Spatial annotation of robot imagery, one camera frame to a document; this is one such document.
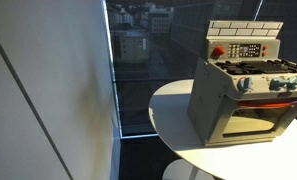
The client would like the dark ribbed griddle plate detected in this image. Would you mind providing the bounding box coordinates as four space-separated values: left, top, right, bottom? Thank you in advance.
251 59 289 75

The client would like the orange oven door handle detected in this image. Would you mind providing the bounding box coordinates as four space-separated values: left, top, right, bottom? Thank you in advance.
237 98 297 110

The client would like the black keypad control panel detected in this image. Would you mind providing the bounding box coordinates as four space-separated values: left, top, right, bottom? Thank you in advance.
227 43 262 59

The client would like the dark grey burner grate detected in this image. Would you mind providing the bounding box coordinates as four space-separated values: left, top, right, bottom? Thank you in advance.
215 59 256 75
281 59 297 73

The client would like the red round timer knob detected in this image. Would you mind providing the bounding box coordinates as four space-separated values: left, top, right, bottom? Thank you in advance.
211 45 226 59

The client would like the white round table base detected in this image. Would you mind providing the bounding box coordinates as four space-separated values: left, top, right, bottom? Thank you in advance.
162 158 216 180

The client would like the white window frame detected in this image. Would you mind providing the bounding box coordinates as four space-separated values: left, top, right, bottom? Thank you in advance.
102 0 159 140

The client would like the white toy stove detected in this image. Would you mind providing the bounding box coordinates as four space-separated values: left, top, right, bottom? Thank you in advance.
187 19 297 148

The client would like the light blue stove knob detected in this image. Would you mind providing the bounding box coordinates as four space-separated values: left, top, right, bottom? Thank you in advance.
269 77 288 92
286 75 297 90
236 76 254 93

